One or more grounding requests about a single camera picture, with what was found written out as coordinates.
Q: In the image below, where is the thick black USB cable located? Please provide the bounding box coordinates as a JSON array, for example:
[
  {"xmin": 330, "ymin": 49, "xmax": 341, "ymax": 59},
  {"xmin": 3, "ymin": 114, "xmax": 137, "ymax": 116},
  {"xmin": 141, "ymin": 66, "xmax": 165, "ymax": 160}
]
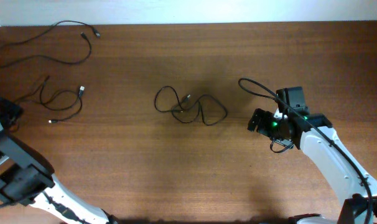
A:
[{"xmin": 0, "ymin": 20, "xmax": 101, "ymax": 69}]

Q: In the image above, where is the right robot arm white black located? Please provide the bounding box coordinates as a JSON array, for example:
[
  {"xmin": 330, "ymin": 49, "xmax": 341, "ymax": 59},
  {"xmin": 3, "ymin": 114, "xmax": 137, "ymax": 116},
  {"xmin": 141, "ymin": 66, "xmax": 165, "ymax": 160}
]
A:
[{"xmin": 248, "ymin": 86, "xmax": 377, "ymax": 223}]

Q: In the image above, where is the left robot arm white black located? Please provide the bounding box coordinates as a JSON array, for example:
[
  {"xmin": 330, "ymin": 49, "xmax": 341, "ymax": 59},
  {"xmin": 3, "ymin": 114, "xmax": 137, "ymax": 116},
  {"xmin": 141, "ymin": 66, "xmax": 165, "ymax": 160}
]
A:
[{"xmin": 0, "ymin": 98, "xmax": 119, "ymax": 224}]

